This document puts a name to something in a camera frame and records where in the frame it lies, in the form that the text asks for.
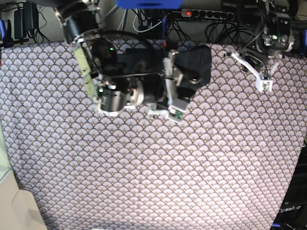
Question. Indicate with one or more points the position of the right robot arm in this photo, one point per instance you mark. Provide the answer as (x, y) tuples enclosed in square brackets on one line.
[(122, 70)]

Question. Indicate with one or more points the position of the patterned scallop tablecloth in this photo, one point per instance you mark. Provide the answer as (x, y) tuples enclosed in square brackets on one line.
[(226, 166)]

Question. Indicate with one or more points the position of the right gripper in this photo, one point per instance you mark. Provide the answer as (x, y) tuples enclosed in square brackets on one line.
[(136, 96)]

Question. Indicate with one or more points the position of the dark navy T-shirt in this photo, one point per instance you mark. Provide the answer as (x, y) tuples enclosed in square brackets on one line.
[(195, 65)]

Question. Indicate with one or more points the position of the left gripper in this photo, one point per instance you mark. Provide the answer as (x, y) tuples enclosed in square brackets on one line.
[(268, 60)]

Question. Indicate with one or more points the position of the white power strip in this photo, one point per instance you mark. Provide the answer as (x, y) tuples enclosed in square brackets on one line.
[(205, 14)]

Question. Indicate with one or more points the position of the black OpenArm box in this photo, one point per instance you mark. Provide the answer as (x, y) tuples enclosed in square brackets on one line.
[(292, 214)]

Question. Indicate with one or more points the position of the beige furniture edge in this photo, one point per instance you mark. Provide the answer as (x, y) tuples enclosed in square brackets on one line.
[(18, 208)]

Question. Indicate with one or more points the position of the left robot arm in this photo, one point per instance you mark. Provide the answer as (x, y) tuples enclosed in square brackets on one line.
[(271, 33)]

